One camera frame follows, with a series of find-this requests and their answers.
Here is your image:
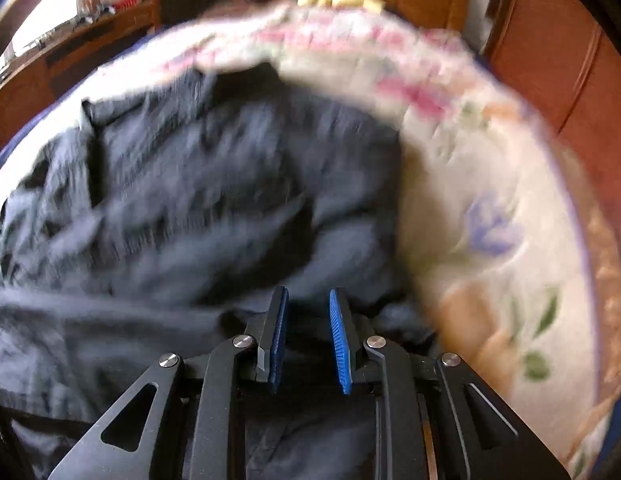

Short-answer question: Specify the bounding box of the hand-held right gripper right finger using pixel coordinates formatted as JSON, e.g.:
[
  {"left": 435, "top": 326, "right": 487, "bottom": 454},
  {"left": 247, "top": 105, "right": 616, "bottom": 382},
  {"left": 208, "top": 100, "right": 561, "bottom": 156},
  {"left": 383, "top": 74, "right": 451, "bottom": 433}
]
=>
[{"left": 329, "top": 288, "right": 571, "bottom": 480}]

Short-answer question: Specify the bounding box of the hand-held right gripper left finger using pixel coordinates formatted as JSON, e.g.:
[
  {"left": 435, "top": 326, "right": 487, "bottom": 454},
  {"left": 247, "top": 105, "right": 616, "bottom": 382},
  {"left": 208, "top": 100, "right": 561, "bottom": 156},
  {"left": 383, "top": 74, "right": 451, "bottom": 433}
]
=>
[{"left": 48, "top": 286, "right": 290, "bottom": 480}]

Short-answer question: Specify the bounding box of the black zip jacket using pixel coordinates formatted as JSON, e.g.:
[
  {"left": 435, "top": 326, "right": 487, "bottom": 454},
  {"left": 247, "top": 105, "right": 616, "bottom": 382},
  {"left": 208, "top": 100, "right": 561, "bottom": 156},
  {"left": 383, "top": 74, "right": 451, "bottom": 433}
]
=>
[{"left": 0, "top": 62, "right": 441, "bottom": 480}]

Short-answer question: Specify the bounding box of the floral blanket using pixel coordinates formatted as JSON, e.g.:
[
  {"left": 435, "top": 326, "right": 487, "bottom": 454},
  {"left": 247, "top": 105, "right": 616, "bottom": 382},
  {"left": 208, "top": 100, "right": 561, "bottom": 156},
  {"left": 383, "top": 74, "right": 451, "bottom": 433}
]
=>
[{"left": 80, "top": 0, "right": 616, "bottom": 480}]

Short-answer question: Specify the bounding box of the wooden desk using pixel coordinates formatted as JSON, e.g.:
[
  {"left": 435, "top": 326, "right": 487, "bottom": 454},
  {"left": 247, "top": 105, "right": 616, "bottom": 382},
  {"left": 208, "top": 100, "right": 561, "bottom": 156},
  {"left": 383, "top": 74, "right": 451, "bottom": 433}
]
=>
[{"left": 0, "top": 0, "right": 164, "bottom": 158}]

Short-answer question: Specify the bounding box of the wooden slatted wardrobe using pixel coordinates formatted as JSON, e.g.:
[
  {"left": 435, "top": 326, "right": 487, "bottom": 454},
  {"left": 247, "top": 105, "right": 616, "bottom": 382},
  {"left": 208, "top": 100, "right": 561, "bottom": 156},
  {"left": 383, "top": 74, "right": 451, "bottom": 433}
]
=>
[{"left": 483, "top": 0, "right": 621, "bottom": 201}]

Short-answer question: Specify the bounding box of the wood framed window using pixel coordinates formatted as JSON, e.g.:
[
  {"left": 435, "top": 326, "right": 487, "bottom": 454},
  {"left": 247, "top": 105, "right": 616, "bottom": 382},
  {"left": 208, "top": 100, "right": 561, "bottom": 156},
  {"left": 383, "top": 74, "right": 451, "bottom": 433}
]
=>
[{"left": 10, "top": 0, "right": 91, "bottom": 61}]

